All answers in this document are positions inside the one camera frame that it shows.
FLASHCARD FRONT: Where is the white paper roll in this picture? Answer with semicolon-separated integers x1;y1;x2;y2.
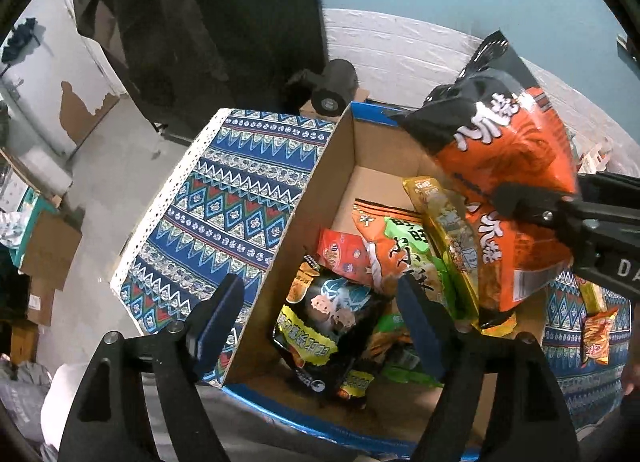
40;362;91;448

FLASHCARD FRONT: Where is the orange and green snack bag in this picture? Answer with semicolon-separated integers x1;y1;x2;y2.
351;199;451;313

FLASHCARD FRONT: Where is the black snack bag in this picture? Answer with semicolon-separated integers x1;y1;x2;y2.
271;254;393;400

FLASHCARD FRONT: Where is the green biscuit snack bag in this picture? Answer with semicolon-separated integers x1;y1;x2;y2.
370;314;446;388

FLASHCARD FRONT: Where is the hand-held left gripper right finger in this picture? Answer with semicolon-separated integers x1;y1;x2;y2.
396;272;583;462

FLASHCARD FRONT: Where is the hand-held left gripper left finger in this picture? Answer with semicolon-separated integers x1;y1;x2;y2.
57;272;246;462

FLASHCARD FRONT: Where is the long yellow snack packet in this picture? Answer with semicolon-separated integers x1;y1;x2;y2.
402;176;483;327

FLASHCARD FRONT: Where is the blue patterned cloth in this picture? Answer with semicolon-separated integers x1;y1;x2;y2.
110;108;640;430

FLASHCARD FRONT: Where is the black cylinder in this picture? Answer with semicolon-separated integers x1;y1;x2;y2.
285;59;360;119

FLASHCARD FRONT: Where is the brown cardboard box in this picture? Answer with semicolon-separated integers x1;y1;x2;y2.
20;209;83;293

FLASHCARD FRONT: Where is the small orange striped snack packet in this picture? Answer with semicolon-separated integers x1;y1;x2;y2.
580;306;621;368

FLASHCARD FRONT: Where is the blue cardboard box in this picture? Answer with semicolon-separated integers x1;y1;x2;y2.
220;102;551;460

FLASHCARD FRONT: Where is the teal and white box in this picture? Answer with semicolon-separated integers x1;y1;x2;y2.
0;182;63;267

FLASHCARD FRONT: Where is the large orange snack bag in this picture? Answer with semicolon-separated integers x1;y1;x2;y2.
390;30;581;315

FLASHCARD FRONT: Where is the small red snack packet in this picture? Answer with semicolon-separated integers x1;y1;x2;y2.
316;228;373;287

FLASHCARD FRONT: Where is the grey bag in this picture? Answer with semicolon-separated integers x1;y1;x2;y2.
0;362;53;443

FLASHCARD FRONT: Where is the dark hanging item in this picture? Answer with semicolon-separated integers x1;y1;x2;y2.
0;16;43;65

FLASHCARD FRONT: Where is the small yellow snack packet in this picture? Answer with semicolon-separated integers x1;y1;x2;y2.
575;274;607;315

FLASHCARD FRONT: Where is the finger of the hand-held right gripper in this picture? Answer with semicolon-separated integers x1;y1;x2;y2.
575;169;640;191
492;182;607;263

